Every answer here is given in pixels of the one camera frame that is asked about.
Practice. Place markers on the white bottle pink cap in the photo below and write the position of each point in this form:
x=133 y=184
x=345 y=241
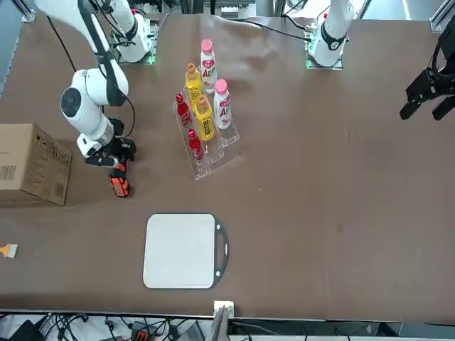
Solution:
x=223 y=106
x=209 y=67

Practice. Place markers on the red cola bottle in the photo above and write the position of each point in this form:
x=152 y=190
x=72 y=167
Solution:
x=195 y=145
x=183 y=112

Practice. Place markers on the yellow drink bottle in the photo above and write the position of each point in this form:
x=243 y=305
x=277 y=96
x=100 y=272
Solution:
x=205 y=120
x=192 y=83

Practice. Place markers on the orange black barcode scanner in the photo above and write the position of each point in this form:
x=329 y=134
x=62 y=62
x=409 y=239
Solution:
x=120 y=184

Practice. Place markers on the brown cardboard box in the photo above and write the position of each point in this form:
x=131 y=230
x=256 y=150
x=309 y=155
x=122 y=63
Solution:
x=25 y=167

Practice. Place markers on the aluminium frame post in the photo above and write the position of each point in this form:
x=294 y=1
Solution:
x=224 y=316

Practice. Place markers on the clear acrylic bottle shelf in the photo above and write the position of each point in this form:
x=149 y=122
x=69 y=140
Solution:
x=213 y=156

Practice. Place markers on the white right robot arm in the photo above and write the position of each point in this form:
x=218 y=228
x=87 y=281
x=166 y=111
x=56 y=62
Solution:
x=89 y=106

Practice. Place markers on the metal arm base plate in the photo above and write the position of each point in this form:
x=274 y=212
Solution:
x=309 y=65
x=152 y=53

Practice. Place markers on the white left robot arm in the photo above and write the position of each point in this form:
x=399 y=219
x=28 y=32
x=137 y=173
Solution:
x=332 y=39

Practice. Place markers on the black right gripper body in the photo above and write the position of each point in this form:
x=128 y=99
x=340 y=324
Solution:
x=115 y=129

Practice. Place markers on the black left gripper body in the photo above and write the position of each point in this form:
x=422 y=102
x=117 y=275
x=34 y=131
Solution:
x=446 y=53

